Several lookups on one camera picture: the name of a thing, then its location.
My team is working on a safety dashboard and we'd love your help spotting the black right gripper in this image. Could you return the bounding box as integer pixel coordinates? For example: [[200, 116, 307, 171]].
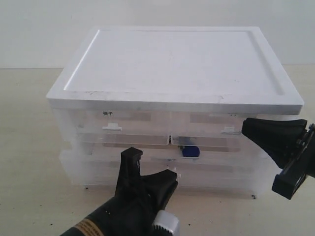
[[241, 118, 315, 200]]

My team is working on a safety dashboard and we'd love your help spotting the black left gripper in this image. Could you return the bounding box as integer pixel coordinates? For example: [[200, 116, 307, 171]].
[[61, 147, 180, 236]]

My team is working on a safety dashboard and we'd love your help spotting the key bunch with blue fob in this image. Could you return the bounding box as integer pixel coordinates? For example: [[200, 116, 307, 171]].
[[179, 146, 200, 158]]

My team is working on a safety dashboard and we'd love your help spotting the top left small drawer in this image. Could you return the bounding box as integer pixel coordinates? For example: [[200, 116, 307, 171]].
[[76, 110, 170, 146]]

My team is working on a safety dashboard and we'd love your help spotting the small drawer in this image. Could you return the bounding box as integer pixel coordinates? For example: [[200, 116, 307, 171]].
[[76, 110, 170, 146], [170, 113, 245, 148]]

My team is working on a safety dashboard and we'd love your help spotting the top right small drawer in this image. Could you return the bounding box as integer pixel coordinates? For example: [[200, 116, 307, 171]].
[[170, 113, 245, 148]]

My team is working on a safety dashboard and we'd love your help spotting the white translucent drawer cabinet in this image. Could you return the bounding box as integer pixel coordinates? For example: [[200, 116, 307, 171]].
[[45, 25, 305, 199]]

